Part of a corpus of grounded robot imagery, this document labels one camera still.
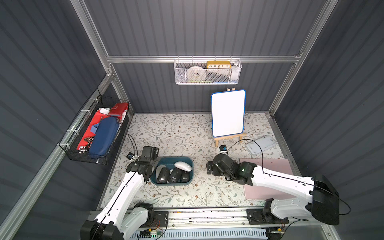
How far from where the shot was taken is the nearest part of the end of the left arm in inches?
22.1

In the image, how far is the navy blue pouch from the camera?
2.12 feet

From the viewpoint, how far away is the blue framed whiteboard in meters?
0.86

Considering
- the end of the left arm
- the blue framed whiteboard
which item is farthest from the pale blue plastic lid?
the end of the left arm
